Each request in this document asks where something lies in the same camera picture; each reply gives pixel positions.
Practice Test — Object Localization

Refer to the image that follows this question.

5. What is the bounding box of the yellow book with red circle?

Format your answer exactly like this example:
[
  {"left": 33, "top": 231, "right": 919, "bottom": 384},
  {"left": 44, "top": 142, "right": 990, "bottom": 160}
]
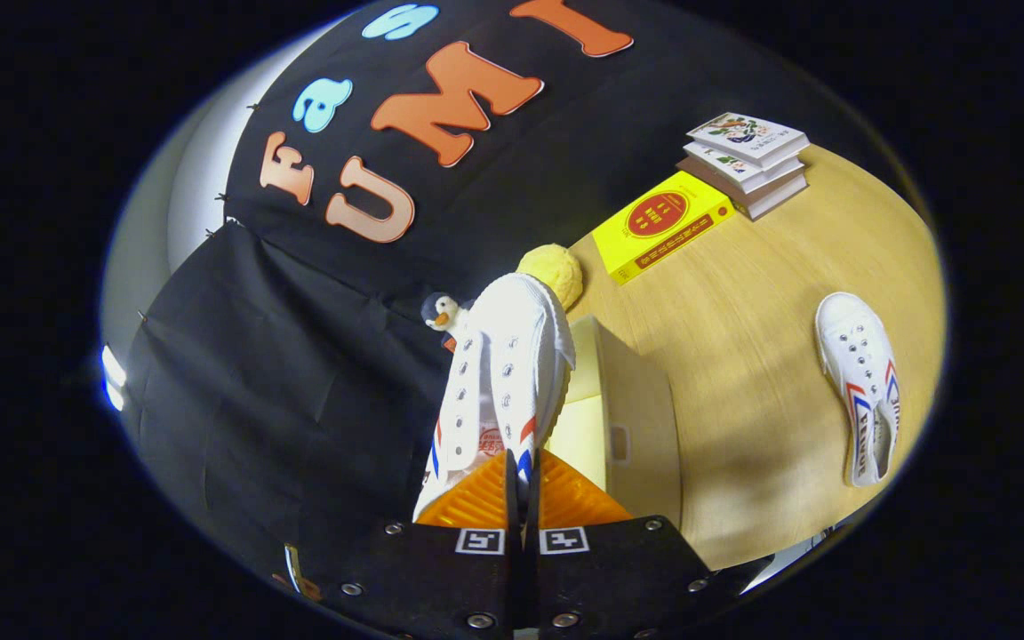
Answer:
[{"left": 591, "top": 171, "right": 737, "bottom": 286}]

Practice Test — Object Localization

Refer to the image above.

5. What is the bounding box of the beige fabric storage box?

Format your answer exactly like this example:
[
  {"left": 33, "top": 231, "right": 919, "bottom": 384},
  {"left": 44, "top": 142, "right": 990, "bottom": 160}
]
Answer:
[{"left": 543, "top": 314, "right": 684, "bottom": 530}]

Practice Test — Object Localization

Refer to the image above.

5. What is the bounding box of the penguin plush toy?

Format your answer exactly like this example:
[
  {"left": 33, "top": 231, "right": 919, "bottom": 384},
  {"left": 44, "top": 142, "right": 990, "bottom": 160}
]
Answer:
[{"left": 420, "top": 292, "right": 475, "bottom": 354}]

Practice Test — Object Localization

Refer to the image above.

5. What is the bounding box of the yellow plush ball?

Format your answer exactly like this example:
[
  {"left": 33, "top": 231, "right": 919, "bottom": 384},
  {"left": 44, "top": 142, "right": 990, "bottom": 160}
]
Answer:
[{"left": 516, "top": 244, "right": 584, "bottom": 310}]

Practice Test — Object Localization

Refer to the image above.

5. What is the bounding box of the white floral cover book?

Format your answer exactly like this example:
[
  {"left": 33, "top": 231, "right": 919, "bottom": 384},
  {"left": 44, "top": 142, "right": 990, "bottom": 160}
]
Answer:
[{"left": 686, "top": 112, "right": 811, "bottom": 170}]

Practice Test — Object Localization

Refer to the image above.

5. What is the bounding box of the white canvas shoe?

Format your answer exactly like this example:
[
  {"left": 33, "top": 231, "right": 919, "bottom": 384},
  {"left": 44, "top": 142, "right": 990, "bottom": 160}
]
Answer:
[
  {"left": 412, "top": 273, "right": 577, "bottom": 523},
  {"left": 814, "top": 292, "right": 901, "bottom": 488}
]

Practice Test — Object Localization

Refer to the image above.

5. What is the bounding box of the ceiling light panel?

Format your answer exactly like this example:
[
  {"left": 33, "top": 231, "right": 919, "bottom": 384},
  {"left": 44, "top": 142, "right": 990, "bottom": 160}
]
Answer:
[{"left": 100, "top": 345, "right": 128, "bottom": 412}]

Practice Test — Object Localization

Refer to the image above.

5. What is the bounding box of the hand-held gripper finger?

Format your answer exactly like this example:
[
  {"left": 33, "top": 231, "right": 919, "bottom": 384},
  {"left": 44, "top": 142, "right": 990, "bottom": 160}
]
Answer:
[
  {"left": 523, "top": 449, "right": 713, "bottom": 640},
  {"left": 294, "top": 449, "right": 522, "bottom": 640}
]

